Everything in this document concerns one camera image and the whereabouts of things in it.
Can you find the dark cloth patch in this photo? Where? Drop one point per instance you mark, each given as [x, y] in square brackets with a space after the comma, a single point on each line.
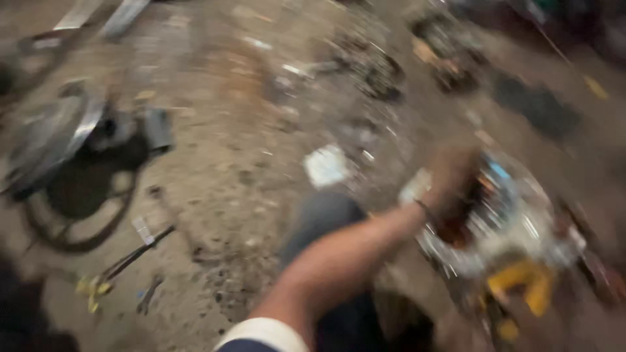
[535, 105]

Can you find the shiny metal bars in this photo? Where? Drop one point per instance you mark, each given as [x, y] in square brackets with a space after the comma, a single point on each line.
[105, 17]

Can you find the yellow stand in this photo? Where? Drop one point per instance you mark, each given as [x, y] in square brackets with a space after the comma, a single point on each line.
[526, 283]

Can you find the motorcycle wheel with mudguard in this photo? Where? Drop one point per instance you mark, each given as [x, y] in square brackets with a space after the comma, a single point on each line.
[68, 161]

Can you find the person's white-cuffed sleeve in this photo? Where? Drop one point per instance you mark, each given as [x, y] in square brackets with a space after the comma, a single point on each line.
[264, 337]

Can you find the dark pliers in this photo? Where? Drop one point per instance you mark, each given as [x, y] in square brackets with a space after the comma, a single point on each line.
[149, 296]

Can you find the white rag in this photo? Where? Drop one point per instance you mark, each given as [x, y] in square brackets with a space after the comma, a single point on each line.
[415, 186]

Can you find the person's dark trouser leg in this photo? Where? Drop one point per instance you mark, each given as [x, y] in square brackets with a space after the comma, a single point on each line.
[325, 220]

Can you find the yellow small part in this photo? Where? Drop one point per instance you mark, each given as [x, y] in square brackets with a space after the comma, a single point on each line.
[93, 288]

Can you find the silver motorcycle engine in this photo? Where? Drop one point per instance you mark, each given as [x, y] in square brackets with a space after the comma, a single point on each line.
[513, 220]

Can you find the white paper scrap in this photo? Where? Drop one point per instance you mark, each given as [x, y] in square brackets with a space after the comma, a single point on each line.
[325, 166]

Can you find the person's right hand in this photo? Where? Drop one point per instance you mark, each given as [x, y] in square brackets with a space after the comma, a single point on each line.
[450, 181]

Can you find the heap of dark metal parts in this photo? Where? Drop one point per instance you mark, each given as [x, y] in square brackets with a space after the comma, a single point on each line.
[374, 66]
[447, 51]

